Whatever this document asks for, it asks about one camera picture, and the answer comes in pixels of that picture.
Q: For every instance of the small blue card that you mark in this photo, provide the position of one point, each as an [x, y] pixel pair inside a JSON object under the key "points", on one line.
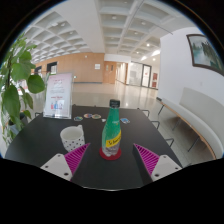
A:
{"points": [[125, 120]]}

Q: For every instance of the small round colourful sticker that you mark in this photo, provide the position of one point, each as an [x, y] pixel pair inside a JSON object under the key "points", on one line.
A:
{"points": [[87, 115], [78, 118], [96, 116]]}

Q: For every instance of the clear acrylic sign stand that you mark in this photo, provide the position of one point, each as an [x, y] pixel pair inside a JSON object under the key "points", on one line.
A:
{"points": [[58, 95]]}

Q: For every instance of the long white bench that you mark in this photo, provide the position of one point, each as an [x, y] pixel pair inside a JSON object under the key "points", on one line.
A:
{"points": [[196, 116]]}

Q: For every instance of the recessed ceiling lights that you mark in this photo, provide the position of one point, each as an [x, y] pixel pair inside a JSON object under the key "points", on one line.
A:
{"points": [[114, 17]]}

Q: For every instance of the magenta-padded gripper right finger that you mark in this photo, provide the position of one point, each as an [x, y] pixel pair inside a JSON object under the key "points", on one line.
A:
{"points": [[149, 159]]}

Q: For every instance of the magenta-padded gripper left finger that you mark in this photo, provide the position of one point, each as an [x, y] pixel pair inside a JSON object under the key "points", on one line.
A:
{"points": [[75, 159]]}

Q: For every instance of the dark-framed landscape painting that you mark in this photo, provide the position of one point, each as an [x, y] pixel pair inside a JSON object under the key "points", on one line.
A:
{"points": [[205, 53]]}

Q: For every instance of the green plastic drink bottle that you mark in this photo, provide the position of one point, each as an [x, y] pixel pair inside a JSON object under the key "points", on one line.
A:
{"points": [[111, 133]]}

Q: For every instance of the dark-framed glass door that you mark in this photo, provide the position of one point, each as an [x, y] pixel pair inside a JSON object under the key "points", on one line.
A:
{"points": [[146, 75]]}

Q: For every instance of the potted green leafy plant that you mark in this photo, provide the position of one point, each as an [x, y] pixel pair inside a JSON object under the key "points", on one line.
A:
{"points": [[13, 100]]}

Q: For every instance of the white dotted mug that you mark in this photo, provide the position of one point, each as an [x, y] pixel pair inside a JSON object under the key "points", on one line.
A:
{"points": [[71, 138]]}

